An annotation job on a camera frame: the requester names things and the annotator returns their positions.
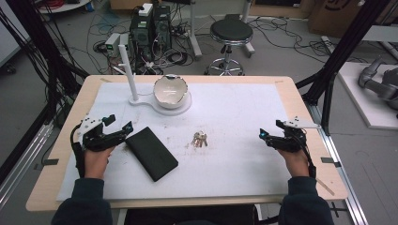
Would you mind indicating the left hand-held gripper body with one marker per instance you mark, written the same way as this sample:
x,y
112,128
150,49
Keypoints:
x,y
92,137

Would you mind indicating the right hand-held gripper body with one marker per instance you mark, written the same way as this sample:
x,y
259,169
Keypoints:
x,y
294,139

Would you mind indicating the person's right hand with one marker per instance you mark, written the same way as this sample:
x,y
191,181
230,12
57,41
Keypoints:
x,y
295,164

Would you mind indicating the person's left hand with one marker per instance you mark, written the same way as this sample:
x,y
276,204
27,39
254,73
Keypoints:
x,y
95,162

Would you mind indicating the black wallet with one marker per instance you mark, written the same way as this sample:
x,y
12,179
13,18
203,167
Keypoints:
x,y
151,154

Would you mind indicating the black tape strip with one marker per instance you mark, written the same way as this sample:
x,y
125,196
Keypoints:
x,y
50,162
330,161

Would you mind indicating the white table mat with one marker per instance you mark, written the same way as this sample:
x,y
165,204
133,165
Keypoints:
x,y
231,125

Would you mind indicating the white eggshell-shaped bowl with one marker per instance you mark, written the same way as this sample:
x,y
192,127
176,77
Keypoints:
x,y
170,92

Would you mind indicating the bunch of keys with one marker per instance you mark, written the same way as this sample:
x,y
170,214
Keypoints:
x,y
199,139

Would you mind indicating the small grey device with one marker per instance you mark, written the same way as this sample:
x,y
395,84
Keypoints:
x,y
112,42

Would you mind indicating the white floor board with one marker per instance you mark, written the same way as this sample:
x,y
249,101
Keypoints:
x,y
369,109

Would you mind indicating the black computer tower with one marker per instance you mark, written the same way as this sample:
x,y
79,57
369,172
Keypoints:
x,y
141,37
162,28

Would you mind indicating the white desk leg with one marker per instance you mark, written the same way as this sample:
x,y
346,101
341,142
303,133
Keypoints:
x,y
248,31
194,31

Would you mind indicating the black round stool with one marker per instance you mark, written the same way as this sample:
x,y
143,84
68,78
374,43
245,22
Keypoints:
x,y
231,31

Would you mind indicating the white box on computer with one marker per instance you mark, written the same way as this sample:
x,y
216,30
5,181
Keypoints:
x,y
145,9

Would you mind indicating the brown cardboard box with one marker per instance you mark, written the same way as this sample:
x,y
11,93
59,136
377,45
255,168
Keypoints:
x,y
334,15

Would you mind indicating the white stand with post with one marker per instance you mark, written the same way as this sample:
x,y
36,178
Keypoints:
x,y
130,75

